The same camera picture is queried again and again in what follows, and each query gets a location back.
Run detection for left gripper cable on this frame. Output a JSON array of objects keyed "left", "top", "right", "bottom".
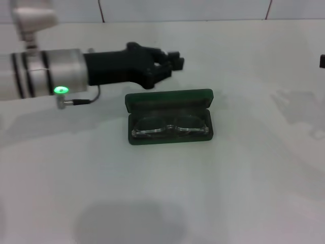
[{"left": 56, "top": 85, "right": 102, "bottom": 110}]

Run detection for green glasses case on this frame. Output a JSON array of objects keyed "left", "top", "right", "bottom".
[{"left": 124, "top": 88, "right": 214, "bottom": 146}]

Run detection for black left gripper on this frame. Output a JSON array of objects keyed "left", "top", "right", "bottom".
[{"left": 83, "top": 42, "right": 185, "bottom": 90}]

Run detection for clear plastic glasses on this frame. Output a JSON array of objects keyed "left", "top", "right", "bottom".
[{"left": 131, "top": 114, "right": 210, "bottom": 139}]

